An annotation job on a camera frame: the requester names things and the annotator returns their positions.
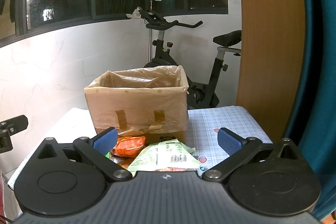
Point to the orange chip bag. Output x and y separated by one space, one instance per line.
130 146

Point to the metal pole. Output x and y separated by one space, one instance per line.
150 37

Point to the cardboard box with plastic liner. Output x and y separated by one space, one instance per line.
136 108

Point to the crumpled white cloth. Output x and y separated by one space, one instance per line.
134 14

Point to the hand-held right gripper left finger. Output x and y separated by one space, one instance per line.
105 140

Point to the teal curtain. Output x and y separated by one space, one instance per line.
320 69

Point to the black exercise bike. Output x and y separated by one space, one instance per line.
207 82

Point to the green snack packet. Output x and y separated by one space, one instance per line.
162 158

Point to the wooden panel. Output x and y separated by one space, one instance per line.
267 43

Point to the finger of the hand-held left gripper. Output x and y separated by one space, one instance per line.
15 123

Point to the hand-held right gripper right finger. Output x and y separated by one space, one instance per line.
229 141

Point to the checked tablecloth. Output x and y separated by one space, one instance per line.
210 119

